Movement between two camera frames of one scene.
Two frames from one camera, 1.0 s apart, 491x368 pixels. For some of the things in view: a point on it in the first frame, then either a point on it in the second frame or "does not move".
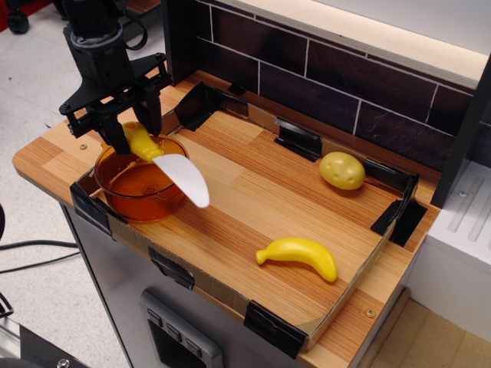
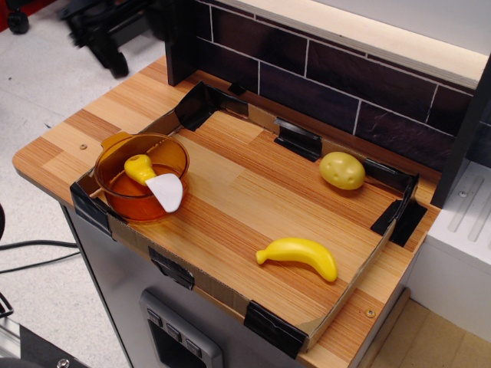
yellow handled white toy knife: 179,172 -> 167,188
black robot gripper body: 112,78 -> 85,20
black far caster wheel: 18,21 does not move
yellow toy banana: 301,251 does not move
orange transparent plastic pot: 136,188 does not move
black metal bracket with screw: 35,347 does not move
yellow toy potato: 342,170 does not move
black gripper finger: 112,131 -> 105,48
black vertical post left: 181,35 does not move
